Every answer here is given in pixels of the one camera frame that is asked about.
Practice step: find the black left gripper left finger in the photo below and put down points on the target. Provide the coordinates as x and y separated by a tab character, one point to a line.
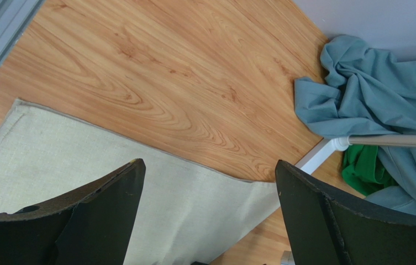
91	224

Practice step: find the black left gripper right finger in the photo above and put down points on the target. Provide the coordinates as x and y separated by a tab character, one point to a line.
326	225

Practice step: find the beige linen napkin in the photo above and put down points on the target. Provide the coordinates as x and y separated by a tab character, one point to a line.
187	213

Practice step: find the green t-shirt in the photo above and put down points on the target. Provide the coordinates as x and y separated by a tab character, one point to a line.
363	171

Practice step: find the silver white clothes rack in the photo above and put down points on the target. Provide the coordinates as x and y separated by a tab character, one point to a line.
317	155

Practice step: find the blue-grey garment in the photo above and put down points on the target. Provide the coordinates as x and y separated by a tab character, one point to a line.
367	91

